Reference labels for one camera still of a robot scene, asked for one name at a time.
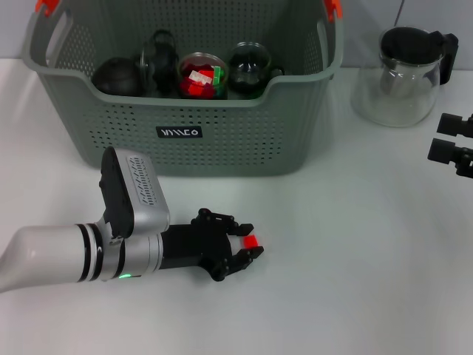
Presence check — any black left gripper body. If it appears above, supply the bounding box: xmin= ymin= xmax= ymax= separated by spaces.
xmin=160 ymin=208 xmax=236 ymax=283

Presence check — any white building block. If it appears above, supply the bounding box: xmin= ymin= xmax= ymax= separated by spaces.
xmin=188 ymin=70 xmax=214 ymax=85

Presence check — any glass teacup with black sleeve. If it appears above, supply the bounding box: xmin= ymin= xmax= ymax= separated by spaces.
xmin=177 ymin=53 xmax=229 ymax=100
xmin=227 ymin=41 xmax=285 ymax=99

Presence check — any black lidded glass jar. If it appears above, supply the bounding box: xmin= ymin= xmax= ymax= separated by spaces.
xmin=133 ymin=30 xmax=181 ymax=98

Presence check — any grey perforated storage basket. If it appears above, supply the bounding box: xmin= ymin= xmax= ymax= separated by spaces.
xmin=21 ymin=0 xmax=344 ymax=178

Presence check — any glass carafe with black lid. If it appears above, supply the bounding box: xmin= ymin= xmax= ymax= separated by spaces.
xmin=350 ymin=25 xmax=460 ymax=129

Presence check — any dark clay teapot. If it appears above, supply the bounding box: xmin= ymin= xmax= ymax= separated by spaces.
xmin=91 ymin=56 xmax=143 ymax=97

